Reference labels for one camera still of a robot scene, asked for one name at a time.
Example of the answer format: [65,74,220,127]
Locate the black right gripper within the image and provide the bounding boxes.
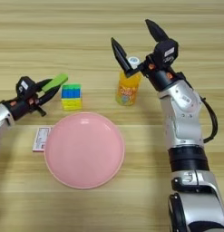
[111,18,193,92]

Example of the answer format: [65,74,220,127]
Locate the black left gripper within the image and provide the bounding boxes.
[3,78,62,121]

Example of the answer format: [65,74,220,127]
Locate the green rectangular block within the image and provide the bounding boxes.
[41,72,69,93]

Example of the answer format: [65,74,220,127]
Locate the orange juice bottle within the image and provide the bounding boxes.
[115,56,142,107]

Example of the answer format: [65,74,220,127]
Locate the small white red card box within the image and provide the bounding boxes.
[32,126,53,153]

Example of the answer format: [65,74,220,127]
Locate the pink round plate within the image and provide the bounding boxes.
[44,111,126,190]

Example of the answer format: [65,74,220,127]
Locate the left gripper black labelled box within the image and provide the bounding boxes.
[15,75,37,101]

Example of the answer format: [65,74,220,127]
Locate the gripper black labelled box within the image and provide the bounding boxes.
[152,38,180,66]
[15,75,37,101]

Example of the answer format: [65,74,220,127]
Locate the colourful puzzle cube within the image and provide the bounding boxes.
[61,83,83,111]

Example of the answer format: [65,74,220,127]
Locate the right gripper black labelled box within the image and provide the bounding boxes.
[152,38,180,66]

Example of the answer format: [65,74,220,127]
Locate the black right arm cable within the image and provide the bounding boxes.
[200,95,219,144]

